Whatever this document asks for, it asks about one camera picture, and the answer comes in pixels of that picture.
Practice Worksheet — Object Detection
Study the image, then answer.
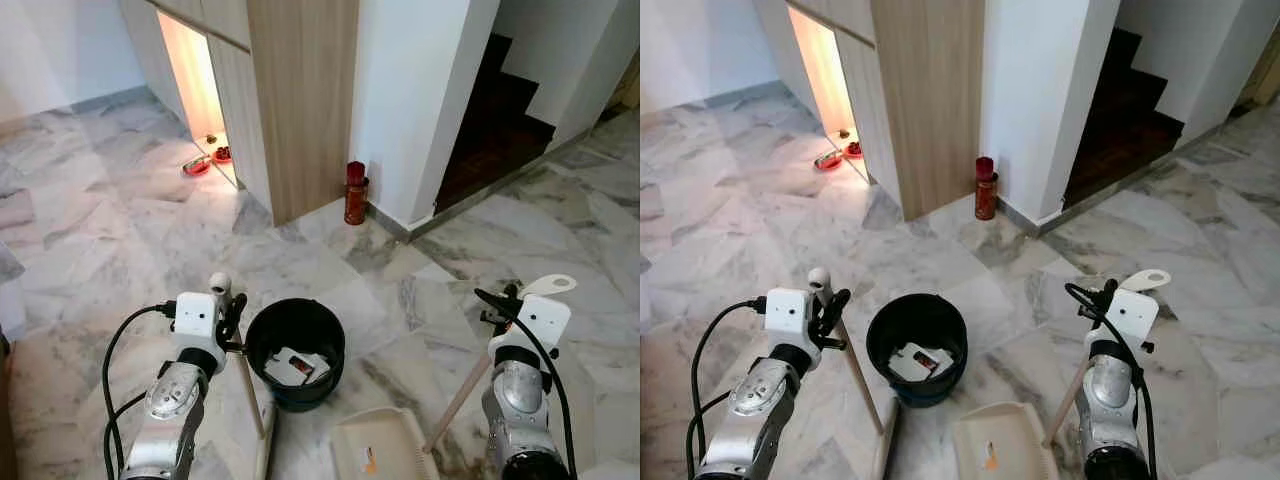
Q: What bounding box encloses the beige dustpan with wooden handle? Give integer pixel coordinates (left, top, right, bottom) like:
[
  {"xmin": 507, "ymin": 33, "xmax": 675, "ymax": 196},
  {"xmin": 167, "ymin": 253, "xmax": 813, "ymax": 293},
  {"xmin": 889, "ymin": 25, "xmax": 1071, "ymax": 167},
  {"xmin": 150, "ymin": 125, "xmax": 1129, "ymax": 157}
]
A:
[
  {"xmin": 330, "ymin": 275, "xmax": 578, "ymax": 480},
  {"xmin": 950, "ymin": 269, "xmax": 1172, "ymax": 480}
]

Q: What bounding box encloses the white paper trash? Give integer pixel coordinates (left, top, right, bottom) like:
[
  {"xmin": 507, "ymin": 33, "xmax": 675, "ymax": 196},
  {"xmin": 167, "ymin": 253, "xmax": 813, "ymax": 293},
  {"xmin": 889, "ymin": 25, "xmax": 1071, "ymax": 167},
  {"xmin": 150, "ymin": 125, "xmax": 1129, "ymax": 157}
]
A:
[
  {"xmin": 889, "ymin": 342, "xmax": 947, "ymax": 382},
  {"xmin": 265, "ymin": 347, "xmax": 331, "ymax": 387}
]

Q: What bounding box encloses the black plastic bucket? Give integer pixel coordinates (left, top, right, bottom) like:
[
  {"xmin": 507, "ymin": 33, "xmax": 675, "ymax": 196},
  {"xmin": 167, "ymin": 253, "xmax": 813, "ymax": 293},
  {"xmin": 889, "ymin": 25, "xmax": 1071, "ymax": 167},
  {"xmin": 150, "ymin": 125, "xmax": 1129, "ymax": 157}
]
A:
[
  {"xmin": 866, "ymin": 293, "xmax": 969, "ymax": 408},
  {"xmin": 245, "ymin": 298, "xmax": 346, "ymax": 413}
]

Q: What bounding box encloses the red spray can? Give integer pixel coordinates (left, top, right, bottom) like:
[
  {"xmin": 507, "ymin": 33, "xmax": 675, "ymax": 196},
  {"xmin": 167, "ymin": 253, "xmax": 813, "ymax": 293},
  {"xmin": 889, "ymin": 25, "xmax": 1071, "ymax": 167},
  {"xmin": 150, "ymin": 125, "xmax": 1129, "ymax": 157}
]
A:
[
  {"xmin": 344, "ymin": 161, "xmax": 370, "ymax": 226},
  {"xmin": 975, "ymin": 156, "xmax": 999, "ymax": 221}
]

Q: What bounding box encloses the dark wooden staircase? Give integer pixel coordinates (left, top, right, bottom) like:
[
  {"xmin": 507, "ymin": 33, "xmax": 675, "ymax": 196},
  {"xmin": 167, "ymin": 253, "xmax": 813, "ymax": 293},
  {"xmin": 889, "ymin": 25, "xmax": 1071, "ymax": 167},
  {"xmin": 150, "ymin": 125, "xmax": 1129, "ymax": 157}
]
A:
[
  {"xmin": 434, "ymin": 34, "xmax": 557, "ymax": 214},
  {"xmin": 1062, "ymin": 28, "xmax": 1185, "ymax": 210}
]

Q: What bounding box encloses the light wooden cabinet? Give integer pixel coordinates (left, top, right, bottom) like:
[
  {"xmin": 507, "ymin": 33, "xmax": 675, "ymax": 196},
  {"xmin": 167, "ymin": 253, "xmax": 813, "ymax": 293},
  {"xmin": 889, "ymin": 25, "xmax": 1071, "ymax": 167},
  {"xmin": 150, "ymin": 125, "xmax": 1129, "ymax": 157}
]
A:
[
  {"xmin": 118, "ymin": 0, "xmax": 360, "ymax": 227},
  {"xmin": 752, "ymin": 0, "xmax": 987, "ymax": 222}
]

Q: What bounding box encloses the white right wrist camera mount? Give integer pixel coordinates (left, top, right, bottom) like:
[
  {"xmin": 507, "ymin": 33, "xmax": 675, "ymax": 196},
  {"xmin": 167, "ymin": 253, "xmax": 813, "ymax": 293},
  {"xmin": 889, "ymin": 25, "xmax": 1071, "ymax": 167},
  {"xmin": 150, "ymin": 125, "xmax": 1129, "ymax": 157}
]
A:
[
  {"xmin": 1090, "ymin": 290, "xmax": 1160, "ymax": 347},
  {"xmin": 492, "ymin": 295, "xmax": 572, "ymax": 351}
]

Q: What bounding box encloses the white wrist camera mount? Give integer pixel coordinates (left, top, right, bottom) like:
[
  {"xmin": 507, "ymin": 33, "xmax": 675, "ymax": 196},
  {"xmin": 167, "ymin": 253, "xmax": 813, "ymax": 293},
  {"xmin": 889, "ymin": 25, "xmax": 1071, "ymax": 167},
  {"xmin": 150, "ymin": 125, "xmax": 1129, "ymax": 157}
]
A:
[
  {"xmin": 172, "ymin": 293, "xmax": 222, "ymax": 351},
  {"xmin": 765, "ymin": 288, "xmax": 817, "ymax": 347},
  {"xmin": 1090, "ymin": 290, "xmax": 1160, "ymax": 347},
  {"xmin": 492, "ymin": 295, "xmax": 572, "ymax": 351}
]

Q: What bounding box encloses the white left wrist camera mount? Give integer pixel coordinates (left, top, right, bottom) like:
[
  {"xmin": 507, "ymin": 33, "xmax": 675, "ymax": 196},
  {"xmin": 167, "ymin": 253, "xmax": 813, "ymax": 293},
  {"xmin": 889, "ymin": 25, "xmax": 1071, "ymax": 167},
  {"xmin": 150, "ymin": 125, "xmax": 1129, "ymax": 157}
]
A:
[
  {"xmin": 172, "ymin": 293, "xmax": 222, "ymax": 351},
  {"xmin": 765, "ymin": 288, "xmax": 817, "ymax": 347}
]

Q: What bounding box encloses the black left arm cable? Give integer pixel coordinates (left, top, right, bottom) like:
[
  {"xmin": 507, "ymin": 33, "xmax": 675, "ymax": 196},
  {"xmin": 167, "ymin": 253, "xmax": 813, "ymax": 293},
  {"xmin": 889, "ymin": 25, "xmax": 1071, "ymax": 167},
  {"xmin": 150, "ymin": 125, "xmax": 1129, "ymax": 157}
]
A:
[
  {"xmin": 102, "ymin": 303, "xmax": 179, "ymax": 480},
  {"xmin": 685, "ymin": 298, "xmax": 769, "ymax": 480}
]

